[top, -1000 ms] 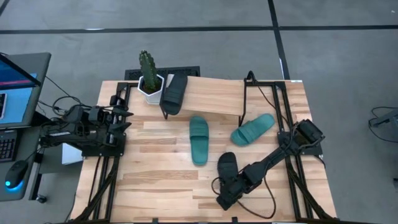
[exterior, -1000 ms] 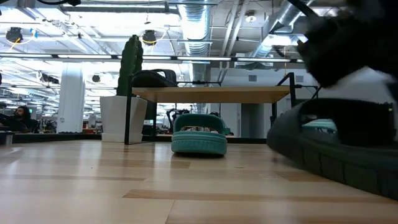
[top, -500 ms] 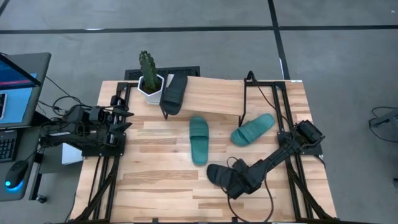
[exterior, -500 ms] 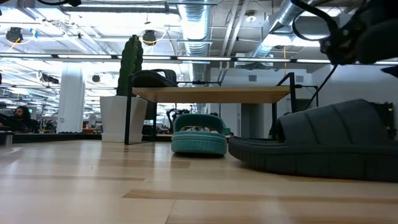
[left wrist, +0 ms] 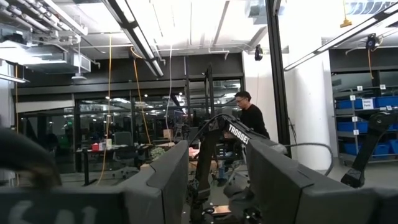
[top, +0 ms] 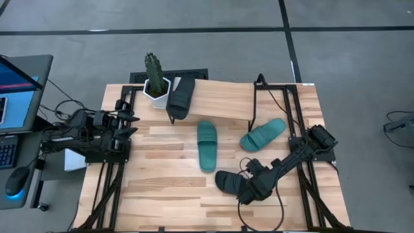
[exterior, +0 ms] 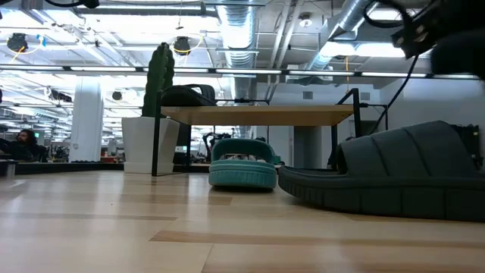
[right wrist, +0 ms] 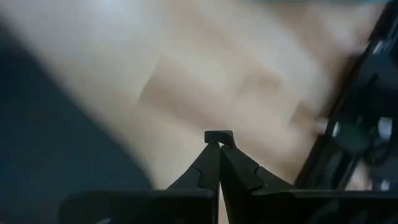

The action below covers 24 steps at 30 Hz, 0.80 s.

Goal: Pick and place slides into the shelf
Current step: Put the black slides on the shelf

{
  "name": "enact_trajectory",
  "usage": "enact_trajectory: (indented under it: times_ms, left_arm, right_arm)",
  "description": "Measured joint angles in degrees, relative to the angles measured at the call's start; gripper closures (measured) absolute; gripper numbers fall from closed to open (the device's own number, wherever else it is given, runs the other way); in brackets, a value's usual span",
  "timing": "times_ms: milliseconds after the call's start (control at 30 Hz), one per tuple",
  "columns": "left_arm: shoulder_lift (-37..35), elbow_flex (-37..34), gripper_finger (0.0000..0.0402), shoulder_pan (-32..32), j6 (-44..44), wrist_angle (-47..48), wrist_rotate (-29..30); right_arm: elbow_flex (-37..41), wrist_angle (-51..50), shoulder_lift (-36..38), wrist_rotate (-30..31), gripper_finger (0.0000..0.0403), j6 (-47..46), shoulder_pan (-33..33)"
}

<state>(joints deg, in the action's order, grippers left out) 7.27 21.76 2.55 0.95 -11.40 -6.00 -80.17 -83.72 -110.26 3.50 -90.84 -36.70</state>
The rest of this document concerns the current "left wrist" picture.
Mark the small pale green plant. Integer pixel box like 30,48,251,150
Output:
150,146,166,161

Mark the black aluminium rig frame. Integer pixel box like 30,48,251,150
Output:
102,0,398,158

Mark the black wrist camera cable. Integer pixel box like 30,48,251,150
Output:
0,127,63,190

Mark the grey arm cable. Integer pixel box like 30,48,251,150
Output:
279,142,335,177

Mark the black background desk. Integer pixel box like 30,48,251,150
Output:
76,144,150,187

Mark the grey metal storage rack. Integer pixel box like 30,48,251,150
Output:
332,83,398,164

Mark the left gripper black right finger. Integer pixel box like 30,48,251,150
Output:
246,139,398,224

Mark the blue storage bin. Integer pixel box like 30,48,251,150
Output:
372,142,390,156
374,95,398,108
337,121,369,133
336,98,364,110

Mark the grey office chair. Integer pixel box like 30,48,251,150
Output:
113,131,134,156

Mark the yellow pendant plug cord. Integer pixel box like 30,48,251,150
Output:
340,0,353,29

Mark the person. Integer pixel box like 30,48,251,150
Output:
234,90,271,141

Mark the yellow hanging cord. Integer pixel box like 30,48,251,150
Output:
129,46,152,146
96,34,113,187

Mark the grey ceiling air unit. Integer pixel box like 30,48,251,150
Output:
0,40,93,75

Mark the black ceiling cord reel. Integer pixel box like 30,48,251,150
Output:
365,33,377,50
254,44,264,62

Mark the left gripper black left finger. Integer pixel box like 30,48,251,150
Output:
0,139,190,224

